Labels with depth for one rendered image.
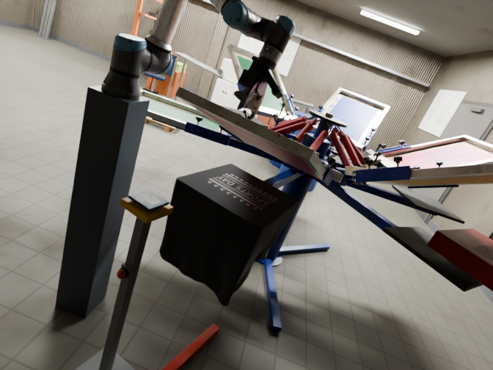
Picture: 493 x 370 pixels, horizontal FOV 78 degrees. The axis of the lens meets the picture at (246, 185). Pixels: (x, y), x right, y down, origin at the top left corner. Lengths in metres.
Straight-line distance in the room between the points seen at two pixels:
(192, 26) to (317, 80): 3.67
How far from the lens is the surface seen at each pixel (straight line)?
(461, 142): 3.25
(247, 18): 1.11
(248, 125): 1.10
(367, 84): 9.00
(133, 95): 1.38
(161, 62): 1.46
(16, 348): 1.91
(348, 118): 3.38
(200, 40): 9.35
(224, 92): 6.19
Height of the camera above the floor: 1.52
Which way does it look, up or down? 22 degrees down
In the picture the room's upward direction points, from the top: 21 degrees clockwise
